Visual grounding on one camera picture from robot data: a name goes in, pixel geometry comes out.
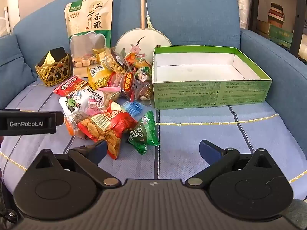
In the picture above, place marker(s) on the red white-print snack packet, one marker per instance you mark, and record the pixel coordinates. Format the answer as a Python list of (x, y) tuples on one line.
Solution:
[(69, 86)]

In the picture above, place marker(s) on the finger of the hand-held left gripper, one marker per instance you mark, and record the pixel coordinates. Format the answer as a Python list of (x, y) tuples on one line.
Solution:
[(60, 119)]

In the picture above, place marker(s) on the red fried snack packet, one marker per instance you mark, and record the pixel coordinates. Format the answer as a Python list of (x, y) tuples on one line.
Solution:
[(115, 119)]

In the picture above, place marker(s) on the small black box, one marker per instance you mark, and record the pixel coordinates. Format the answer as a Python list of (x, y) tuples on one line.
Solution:
[(57, 52)]

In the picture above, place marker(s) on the blue sofa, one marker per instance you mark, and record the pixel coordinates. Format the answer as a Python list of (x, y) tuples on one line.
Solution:
[(191, 16)]

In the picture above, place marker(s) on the green clear snack packet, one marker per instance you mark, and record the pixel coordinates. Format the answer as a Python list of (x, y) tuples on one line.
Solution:
[(145, 73)]

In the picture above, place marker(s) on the green cardboard box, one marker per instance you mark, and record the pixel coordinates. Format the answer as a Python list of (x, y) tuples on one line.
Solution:
[(191, 93)]

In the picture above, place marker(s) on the pile of mixed snack packets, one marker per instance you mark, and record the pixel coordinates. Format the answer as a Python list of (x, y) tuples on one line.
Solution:
[(96, 100)]

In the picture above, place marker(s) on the striped container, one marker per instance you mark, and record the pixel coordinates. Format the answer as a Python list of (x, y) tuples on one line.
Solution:
[(275, 14)]

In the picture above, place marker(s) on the small yellow snack packet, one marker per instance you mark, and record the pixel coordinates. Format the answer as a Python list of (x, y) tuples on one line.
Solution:
[(98, 53)]

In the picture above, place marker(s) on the black metal shelf rack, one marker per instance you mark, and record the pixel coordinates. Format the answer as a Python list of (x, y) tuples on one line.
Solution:
[(298, 12)]

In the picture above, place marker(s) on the beige grain snack pouch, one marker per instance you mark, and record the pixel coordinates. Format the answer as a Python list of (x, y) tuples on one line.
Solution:
[(88, 16)]

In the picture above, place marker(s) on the blue cushion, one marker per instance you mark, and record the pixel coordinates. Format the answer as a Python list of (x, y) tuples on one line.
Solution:
[(14, 71)]

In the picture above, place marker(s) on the brown label peanut packet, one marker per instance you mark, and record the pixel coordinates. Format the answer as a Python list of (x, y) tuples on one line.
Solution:
[(115, 63)]

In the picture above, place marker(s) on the orange snack packet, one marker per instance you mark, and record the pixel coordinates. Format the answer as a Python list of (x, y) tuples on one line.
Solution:
[(136, 61)]

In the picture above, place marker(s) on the red clear snack packet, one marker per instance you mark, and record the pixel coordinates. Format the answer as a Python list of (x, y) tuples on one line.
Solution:
[(117, 80)]

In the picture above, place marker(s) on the light blue striped sheet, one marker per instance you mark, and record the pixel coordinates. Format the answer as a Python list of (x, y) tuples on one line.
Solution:
[(215, 129)]

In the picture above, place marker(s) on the gold foil packet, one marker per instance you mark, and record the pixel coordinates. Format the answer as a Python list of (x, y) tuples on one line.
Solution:
[(50, 58)]

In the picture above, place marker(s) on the green gift box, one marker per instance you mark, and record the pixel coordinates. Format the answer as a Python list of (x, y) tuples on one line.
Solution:
[(279, 43), (280, 32)]

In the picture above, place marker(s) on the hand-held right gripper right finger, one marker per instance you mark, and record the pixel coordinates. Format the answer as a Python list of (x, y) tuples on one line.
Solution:
[(209, 151)]

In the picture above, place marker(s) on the round painted hand fan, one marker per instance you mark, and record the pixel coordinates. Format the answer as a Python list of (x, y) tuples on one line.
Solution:
[(144, 38)]

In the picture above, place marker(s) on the white metal rack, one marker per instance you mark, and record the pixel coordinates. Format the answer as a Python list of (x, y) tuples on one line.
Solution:
[(7, 21)]

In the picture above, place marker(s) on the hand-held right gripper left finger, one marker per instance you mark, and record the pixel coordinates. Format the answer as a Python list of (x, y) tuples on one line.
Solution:
[(101, 149)]

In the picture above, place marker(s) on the woven bamboo basket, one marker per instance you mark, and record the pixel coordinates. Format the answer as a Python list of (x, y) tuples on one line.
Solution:
[(45, 76)]

